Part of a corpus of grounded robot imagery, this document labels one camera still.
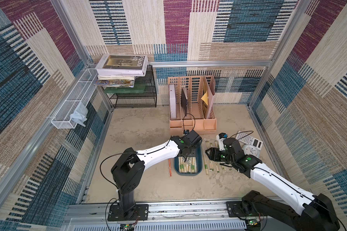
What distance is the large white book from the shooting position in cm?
83

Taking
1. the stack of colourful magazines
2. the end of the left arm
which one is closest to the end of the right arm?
the end of the left arm

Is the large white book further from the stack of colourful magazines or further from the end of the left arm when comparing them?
the end of the left arm
